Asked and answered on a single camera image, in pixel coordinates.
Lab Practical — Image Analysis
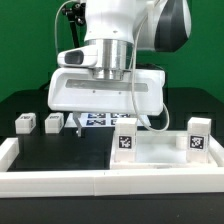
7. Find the grey thin cable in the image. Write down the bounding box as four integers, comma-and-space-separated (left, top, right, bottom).
54, 0, 77, 68

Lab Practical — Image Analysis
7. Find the white fiducial marker sheet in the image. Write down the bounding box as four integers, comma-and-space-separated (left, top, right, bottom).
65, 113, 151, 128

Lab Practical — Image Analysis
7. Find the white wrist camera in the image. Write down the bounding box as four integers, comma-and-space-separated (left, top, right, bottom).
57, 45, 98, 67

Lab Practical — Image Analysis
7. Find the black cable bundle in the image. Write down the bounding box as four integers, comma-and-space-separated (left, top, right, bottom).
61, 3, 88, 49

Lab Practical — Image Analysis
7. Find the white U-shaped obstacle fence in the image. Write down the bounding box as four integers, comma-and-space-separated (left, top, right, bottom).
0, 138, 224, 198

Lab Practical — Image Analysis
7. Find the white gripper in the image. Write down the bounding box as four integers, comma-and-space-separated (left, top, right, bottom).
48, 68, 165, 137

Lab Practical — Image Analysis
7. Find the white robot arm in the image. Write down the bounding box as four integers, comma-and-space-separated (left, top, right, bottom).
48, 0, 191, 121

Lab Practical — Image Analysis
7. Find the white square tabletop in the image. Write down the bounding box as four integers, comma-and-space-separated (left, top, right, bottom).
110, 131, 218, 169

